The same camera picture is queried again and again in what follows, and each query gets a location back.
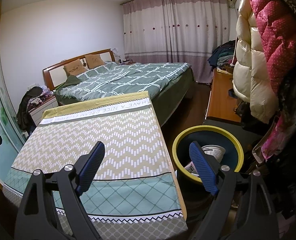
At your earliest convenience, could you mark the yellow rimmed dark bin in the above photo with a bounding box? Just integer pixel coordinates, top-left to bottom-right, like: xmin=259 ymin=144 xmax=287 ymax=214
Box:
xmin=172 ymin=126 xmax=244 ymax=205

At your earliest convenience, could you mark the green checked quilt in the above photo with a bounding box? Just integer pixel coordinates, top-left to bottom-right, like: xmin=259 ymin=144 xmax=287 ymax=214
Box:
xmin=54 ymin=61 xmax=191 ymax=102

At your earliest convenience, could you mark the wooden dresser top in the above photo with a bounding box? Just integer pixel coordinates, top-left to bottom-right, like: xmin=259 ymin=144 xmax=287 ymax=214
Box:
xmin=204 ymin=67 xmax=243 ymax=128

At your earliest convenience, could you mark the beige bag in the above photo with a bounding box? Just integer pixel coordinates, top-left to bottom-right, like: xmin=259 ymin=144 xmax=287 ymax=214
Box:
xmin=250 ymin=122 xmax=273 ymax=168

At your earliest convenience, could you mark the wooden bed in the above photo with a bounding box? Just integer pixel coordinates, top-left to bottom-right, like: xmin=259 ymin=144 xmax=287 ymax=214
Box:
xmin=43 ymin=48 xmax=196 ymax=128

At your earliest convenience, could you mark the wardrobe sliding door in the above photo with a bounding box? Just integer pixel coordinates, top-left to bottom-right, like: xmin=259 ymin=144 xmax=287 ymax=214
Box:
xmin=0 ymin=12 xmax=26 ymax=178

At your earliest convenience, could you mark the pink floral cloth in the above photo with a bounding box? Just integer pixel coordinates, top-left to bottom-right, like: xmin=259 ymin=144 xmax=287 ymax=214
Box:
xmin=261 ymin=112 xmax=289 ymax=160

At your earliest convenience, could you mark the white printed paper cup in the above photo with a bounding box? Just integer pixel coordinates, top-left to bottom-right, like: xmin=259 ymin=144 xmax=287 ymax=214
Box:
xmin=201 ymin=145 xmax=226 ymax=163

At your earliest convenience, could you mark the dark green cloth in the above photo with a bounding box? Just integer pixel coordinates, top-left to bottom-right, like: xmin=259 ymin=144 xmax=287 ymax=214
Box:
xmin=57 ymin=75 xmax=81 ymax=89

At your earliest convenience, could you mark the table with patterned cloth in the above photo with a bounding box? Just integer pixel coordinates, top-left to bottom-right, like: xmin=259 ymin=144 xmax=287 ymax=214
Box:
xmin=3 ymin=91 xmax=188 ymax=240

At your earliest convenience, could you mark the brown pillow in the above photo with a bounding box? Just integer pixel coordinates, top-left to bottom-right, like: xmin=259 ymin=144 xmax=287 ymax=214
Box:
xmin=63 ymin=59 xmax=85 ymax=76
xmin=84 ymin=54 xmax=105 ymax=68

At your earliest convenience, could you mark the pile of folded clothes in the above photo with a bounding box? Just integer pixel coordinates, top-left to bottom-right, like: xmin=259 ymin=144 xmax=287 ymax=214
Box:
xmin=207 ymin=39 xmax=238 ymax=68

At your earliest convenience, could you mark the white nightstand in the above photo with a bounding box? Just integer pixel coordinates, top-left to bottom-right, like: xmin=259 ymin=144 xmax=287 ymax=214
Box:
xmin=28 ymin=95 xmax=58 ymax=125

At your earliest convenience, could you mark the magenta dotted down jacket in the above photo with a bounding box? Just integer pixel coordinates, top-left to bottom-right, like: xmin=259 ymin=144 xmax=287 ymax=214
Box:
xmin=245 ymin=0 xmax=296 ymax=95

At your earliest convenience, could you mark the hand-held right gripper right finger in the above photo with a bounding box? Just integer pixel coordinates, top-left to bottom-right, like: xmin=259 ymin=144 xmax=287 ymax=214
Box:
xmin=188 ymin=141 xmax=279 ymax=240

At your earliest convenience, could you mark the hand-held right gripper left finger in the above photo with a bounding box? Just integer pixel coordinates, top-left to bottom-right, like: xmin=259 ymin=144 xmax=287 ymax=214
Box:
xmin=14 ymin=141 xmax=106 ymax=240

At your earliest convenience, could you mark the pink and white curtain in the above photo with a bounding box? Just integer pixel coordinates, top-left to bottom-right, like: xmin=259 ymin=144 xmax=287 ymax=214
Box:
xmin=120 ymin=0 xmax=238 ymax=83

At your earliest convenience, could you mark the cream down jacket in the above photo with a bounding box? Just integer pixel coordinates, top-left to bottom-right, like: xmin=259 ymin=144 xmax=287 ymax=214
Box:
xmin=232 ymin=0 xmax=284 ymax=124

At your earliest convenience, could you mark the white printed packaging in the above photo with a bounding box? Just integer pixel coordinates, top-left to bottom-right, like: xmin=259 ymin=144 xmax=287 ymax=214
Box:
xmin=184 ymin=162 xmax=201 ymax=178

